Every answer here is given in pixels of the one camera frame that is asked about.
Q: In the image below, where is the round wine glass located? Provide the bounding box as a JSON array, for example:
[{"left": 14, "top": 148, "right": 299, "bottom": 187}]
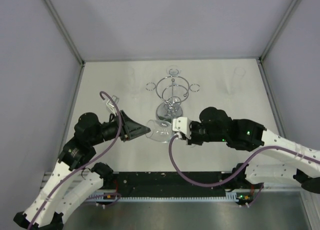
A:
[
  {"left": 166, "top": 65, "right": 182, "bottom": 77},
  {"left": 145, "top": 120, "right": 176, "bottom": 143}
]

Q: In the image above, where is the chrome wine glass rack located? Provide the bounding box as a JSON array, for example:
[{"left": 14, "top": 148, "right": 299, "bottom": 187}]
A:
[{"left": 155, "top": 75, "right": 190, "bottom": 123}]

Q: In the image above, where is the white toothed cable duct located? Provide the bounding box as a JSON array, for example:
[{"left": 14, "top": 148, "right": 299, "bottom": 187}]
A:
[{"left": 86, "top": 192, "right": 253, "bottom": 203}]

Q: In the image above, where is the aluminium frame post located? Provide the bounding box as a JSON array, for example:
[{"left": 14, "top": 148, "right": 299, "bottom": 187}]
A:
[
  {"left": 258, "top": 0, "right": 302, "bottom": 63},
  {"left": 41, "top": 0, "right": 85, "bottom": 66}
]

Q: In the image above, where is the left aluminium frame post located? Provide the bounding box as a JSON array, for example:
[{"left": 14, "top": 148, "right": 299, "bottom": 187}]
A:
[{"left": 41, "top": 0, "right": 85, "bottom": 66}]

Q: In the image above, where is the right aluminium frame post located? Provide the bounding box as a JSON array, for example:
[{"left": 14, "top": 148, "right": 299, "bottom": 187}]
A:
[{"left": 258, "top": 0, "right": 302, "bottom": 63}]

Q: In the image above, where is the round wine glass front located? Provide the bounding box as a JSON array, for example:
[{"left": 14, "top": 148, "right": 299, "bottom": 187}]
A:
[{"left": 145, "top": 120, "right": 176, "bottom": 143}]

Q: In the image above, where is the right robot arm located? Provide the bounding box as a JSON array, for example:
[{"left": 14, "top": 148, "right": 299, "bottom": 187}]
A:
[{"left": 178, "top": 107, "right": 320, "bottom": 194}]

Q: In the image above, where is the ribbed champagne flute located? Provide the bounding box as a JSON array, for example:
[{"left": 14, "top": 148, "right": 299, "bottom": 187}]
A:
[
  {"left": 229, "top": 67, "right": 246, "bottom": 95},
  {"left": 126, "top": 66, "right": 139, "bottom": 100}
]

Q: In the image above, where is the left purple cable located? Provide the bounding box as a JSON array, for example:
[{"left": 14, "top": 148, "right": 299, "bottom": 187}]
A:
[{"left": 26, "top": 91, "right": 125, "bottom": 230}]

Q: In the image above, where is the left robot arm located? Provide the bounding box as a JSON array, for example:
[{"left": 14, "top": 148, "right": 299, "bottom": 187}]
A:
[{"left": 13, "top": 110, "right": 151, "bottom": 230}]

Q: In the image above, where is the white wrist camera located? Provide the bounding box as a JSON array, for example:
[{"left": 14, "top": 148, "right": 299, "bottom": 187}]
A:
[
  {"left": 172, "top": 116, "right": 192, "bottom": 140},
  {"left": 105, "top": 95, "right": 120, "bottom": 114}
]

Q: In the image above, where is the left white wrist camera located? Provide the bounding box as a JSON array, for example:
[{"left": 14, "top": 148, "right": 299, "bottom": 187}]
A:
[{"left": 105, "top": 95, "right": 120, "bottom": 114}]

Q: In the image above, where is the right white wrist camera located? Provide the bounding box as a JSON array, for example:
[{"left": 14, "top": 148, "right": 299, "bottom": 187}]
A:
[{"left": 172, "top": 116, "right": 192, "bottom": 140}]

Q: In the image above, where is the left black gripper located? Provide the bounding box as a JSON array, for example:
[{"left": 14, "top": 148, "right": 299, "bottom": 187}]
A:
[{"left": 90, "top": 109, "right": 151, "bottom": 145}]

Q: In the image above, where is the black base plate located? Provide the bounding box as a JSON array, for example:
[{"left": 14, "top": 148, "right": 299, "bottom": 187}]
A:
[{"left": 101, "top": 172, "right": 240, "bottom": 198}]

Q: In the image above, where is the round wine glass back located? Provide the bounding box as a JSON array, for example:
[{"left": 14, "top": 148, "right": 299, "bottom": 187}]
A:
[{"left": 166, "top": 65, "right": 182, "bottom": 77}]

